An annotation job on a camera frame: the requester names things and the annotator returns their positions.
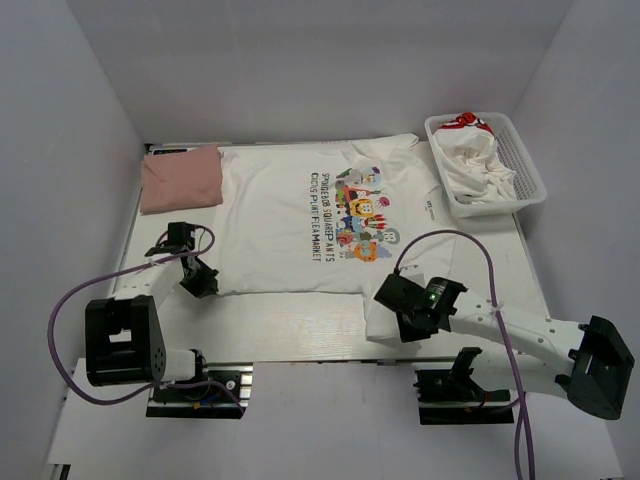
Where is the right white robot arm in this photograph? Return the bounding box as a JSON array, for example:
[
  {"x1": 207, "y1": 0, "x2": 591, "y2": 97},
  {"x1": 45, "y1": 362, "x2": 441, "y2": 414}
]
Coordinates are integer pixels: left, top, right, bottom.
[{"x1": 375, "y1": 273, "x2": 635, "y2": 420}]

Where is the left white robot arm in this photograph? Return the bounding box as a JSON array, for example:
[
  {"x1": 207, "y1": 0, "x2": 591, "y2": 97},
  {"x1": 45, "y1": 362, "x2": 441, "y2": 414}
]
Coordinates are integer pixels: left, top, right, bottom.
[{"x1": 85, "y1": 239, "x2": 218, "y2": 399}]

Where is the white plastic basket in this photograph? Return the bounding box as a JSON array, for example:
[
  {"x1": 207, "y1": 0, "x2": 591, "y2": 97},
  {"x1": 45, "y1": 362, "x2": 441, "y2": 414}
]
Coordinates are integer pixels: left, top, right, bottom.
[{"x1": 424, "y1": 112, "x2": 547, "y2": 218}]

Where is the white red print t shirt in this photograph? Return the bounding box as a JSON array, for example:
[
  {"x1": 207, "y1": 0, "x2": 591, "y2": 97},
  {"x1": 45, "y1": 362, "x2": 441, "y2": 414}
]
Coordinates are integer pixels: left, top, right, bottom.
[{"x1": 433, "y1": 112, "x2": 517, "y2": 204}]

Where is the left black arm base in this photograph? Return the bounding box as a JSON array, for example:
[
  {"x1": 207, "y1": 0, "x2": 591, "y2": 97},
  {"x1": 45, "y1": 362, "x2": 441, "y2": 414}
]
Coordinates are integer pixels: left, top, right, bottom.
[{"x1": 146, "y1": 364, "x2": 253, "y2": 420}]

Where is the white cartoon print t shirt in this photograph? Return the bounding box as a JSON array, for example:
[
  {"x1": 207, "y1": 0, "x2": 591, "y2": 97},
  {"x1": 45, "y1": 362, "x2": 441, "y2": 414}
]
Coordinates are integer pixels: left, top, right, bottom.
[{"x1": 209, "y1": 134, "x2": 455, "y2": 340}]

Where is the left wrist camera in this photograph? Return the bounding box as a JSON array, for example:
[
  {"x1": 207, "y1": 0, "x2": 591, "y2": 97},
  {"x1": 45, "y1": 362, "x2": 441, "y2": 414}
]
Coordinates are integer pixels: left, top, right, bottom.
[{"x1": 163, "y1": 222, "x2": 197, "y2": 254}]

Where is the folded pink t shirt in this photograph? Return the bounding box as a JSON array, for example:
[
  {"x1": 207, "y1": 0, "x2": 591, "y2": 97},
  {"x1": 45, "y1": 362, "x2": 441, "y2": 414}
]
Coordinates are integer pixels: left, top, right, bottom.
[{"x1": 140, "y1": 145, "x2": 223, "y2": 215}]

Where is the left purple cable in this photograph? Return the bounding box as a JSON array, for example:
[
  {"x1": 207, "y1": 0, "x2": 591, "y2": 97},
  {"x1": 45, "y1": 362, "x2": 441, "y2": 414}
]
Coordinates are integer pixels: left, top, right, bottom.
[{"x1": 46, "y1": 225, "x2": 246, "y2": 416}]

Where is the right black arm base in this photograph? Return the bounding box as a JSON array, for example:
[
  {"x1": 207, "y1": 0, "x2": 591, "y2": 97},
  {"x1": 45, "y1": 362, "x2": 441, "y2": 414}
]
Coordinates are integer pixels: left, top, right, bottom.
[{"x1": 413, "y1": 347, "x2": 516, "y2": 426}]

